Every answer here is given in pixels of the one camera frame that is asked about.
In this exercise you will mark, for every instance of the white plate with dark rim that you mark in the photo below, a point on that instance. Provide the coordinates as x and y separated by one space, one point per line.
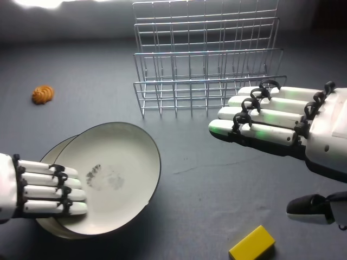
55 153
122 162

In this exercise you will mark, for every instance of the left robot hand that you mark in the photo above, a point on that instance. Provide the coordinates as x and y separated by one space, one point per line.
40 189

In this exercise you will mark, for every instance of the orange swirl cookie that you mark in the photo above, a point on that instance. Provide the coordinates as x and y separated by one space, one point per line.
43 94

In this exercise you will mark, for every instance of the yellow rectangular block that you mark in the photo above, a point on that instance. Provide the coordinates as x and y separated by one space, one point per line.
252 243

